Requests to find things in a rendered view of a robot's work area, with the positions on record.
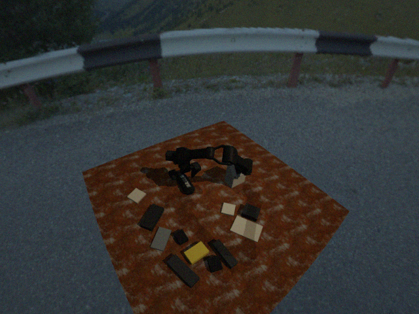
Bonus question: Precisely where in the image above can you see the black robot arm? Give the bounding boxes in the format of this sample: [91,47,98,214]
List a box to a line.
[165,145,253,176]

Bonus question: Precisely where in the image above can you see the yellow box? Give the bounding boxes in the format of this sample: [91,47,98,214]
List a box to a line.
[184,242,209,265]

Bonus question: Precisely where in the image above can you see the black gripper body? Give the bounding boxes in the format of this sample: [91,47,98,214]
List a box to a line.
[168,162,201,181]

